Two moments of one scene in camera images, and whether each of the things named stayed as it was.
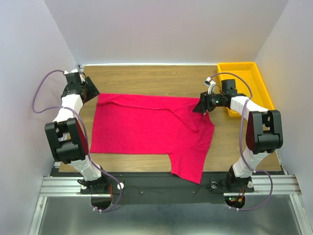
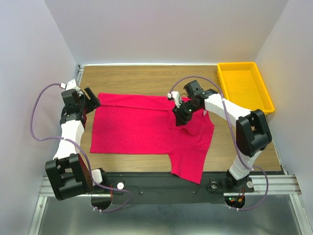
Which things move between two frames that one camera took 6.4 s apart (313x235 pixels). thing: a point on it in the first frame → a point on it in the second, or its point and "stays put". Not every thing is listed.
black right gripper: (204, 103) → (181, 118)
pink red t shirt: (151, 125) stays put
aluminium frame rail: (70, 187) stays put
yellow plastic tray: (248, 81) stays put
